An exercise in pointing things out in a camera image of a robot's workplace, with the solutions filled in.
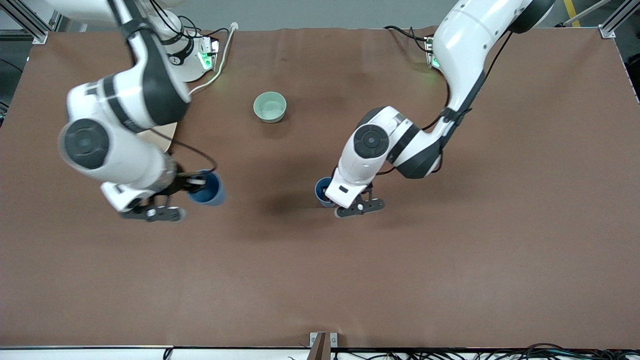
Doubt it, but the blue plastic cup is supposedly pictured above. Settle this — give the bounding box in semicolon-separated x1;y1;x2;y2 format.
187;169;226;207
314;177;342;209

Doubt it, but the cream white toaster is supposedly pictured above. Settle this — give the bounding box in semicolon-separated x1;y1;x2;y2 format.
136;121;179;154

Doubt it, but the brown table cover mat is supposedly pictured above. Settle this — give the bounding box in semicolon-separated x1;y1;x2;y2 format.
0;27;640;350

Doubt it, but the mint green bowl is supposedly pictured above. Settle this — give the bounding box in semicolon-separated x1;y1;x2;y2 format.
252;91;288;124

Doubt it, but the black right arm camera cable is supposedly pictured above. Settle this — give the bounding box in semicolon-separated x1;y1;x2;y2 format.
150;127;219;174

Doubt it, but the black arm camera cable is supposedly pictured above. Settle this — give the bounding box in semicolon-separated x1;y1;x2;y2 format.
150;127;219;174
376;30;516;177

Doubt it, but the white toaster power cable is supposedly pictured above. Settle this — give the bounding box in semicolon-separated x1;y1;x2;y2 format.
188;22;239;97

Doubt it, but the black right base cable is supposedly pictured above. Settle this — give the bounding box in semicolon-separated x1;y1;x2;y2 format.
150;0;229;41

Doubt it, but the black base cable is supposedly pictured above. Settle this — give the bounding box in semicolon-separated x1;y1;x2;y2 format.
150;0;229;41
383;25;434;51

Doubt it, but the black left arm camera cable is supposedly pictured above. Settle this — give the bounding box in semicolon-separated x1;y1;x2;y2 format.
376;30;516;177

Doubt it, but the grey metal edge bracket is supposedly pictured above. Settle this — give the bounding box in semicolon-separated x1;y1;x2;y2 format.
309;331;339;360

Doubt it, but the black left base cable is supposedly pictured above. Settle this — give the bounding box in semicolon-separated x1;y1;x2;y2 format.
383;25;434;51

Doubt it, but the aluminium frame profile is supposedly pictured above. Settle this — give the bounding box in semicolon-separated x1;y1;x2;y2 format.
0;0;69;45
559;0;640;40

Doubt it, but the black cable bundle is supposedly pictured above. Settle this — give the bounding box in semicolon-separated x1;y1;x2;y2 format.
287;342;640;360

